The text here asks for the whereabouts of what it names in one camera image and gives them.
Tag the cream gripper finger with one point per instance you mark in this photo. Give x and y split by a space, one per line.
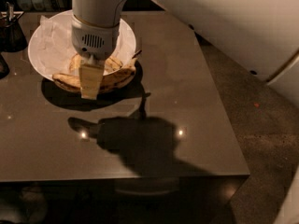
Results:
91 73

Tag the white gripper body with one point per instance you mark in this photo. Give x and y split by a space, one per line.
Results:
94 41

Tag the large spotted banana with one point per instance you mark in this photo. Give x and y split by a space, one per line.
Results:
110 82

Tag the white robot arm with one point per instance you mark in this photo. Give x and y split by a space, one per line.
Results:
261 35

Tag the white bowl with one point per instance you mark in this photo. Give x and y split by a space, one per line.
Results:
46 56

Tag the white paper liner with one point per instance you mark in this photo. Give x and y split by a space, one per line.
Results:
53 44

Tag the black mesh pen holder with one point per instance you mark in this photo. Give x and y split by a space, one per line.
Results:
12 38

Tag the dark round object left edge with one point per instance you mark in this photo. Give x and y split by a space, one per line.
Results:
4 69

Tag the drawer handle below table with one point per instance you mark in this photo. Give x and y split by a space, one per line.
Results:
145 192

